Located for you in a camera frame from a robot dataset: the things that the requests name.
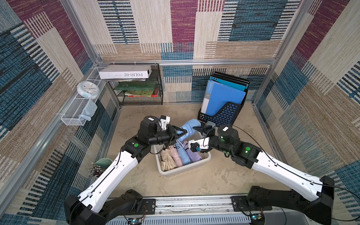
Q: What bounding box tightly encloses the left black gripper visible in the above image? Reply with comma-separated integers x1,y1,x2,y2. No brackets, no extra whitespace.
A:
147,124,187,147

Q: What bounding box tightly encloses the grey green umbrella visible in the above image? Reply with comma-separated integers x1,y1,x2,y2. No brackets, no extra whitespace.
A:
205,121,216,128

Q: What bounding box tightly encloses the white plastic storage box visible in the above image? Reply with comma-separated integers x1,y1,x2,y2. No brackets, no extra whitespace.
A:
151,132,212,177

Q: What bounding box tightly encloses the lavender umbrella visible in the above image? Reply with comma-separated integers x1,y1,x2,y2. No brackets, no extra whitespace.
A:
183,140,203,163

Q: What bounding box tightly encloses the beige umbrella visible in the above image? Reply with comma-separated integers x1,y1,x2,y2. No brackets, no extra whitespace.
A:
160,149,177,172

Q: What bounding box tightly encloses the pink umbrella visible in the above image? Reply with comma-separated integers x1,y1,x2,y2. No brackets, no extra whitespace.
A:
169,146,183,167

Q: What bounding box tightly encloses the light blue umbrella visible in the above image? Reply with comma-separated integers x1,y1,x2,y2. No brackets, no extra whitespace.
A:
175,142,192,165

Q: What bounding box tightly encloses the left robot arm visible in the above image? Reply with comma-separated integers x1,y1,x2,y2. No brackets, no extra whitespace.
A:
64,116,200,225

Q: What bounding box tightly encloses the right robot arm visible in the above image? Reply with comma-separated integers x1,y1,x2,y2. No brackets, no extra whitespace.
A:
189,125,334,225

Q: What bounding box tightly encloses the white folio box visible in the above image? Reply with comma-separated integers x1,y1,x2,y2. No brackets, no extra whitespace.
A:
99,65,152,79

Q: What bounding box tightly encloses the black mesh file holder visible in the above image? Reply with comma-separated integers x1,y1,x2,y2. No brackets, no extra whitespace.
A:
197,102,244,125

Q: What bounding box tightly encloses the green book on shelf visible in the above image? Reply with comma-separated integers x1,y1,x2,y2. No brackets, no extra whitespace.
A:
114,81,157,91

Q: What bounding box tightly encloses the teal file folder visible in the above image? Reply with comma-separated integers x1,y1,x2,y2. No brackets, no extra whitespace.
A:
210,76,248,92

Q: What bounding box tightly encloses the light blue cloth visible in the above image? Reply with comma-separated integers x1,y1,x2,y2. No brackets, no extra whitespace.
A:
79,100,98,123

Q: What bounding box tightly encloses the green pen cup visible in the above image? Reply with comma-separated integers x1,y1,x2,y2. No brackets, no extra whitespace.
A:
89,158,113,178

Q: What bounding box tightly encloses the white round clock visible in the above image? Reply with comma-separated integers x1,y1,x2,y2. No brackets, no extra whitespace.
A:
77,81,100,99

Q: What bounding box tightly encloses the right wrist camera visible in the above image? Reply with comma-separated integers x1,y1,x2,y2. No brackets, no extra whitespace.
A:
188,137,211,153

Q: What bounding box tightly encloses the black wire shelf rack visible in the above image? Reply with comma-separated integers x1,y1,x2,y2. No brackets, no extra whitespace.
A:
108,64,164,107

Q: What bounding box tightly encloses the white wire wall basket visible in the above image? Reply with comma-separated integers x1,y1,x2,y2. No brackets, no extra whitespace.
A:
61,67,106,126

